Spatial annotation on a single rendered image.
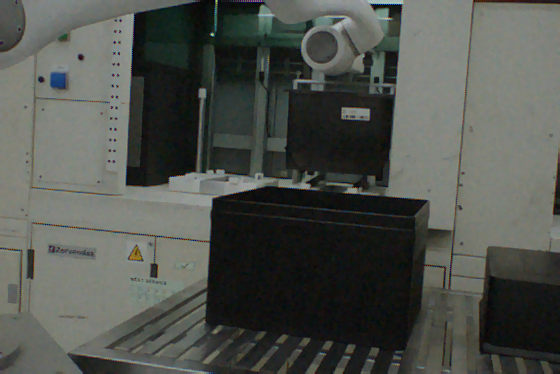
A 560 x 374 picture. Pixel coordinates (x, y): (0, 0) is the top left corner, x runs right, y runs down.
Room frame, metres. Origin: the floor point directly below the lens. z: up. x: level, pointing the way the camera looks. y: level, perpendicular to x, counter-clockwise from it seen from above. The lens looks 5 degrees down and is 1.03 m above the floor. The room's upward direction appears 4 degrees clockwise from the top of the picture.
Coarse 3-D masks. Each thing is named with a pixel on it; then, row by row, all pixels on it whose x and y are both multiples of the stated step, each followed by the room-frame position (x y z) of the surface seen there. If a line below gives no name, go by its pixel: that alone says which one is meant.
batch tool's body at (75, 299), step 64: (256, 0) 1.93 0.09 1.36; (384, 0) 1.85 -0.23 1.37; (448, 0) 1.27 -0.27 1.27; (64, 64) 1.51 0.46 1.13; (128, 64) 1.50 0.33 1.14; (192, 64) 1.97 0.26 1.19; (448, 64) 1.27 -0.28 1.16; (64, 128) 1.51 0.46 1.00; (128, 128) 1.73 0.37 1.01; (192, 128) 1.97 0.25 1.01; (448, 128) 1.27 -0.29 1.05; (64, 192) 1.50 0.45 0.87; (128, 192) 1.57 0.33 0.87; (448, 192) 1.27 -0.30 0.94; (128, 256) 1.46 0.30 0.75; (192, 256) 1.43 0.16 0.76; (448, 256) 1.31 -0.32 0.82; (64, 320) 1.50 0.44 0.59
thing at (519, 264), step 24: (504, 264) 1.01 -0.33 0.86; (528, 264) 1.01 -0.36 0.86; (552, 264) 1.03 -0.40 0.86; (504, 288) 0.91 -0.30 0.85; (528, 288) 0.90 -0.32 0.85; (552, 288) 0.89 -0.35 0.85; (480, 312) 1.11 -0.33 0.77; (504, 312) 0.91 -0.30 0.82; (528, 312) 0.90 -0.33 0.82; (552, 312) 0.89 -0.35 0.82; (480, 336) 0.97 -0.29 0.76; (504, 336) 0.91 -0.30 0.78; (528, 336) 0.90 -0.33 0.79; (552, 336) 0.89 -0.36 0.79; (552, 360) 0.89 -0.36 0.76
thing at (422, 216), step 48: (240, 192) 1.08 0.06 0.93; (288, 192) 1.21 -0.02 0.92; (336, 192) 1.19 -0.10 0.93; (240, 240) 0.95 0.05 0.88; (288, 240) 0.93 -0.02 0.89; (336, 240) 0.92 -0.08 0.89; (384, 240) 0.90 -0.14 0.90; (240, 288) 0.95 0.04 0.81; (288, 288) 0.93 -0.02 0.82; (336, 288) 0.92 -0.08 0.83; (384, 288) 0.90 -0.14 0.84; (336, 336) 0.91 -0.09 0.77; (384, 336) 0.90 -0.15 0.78
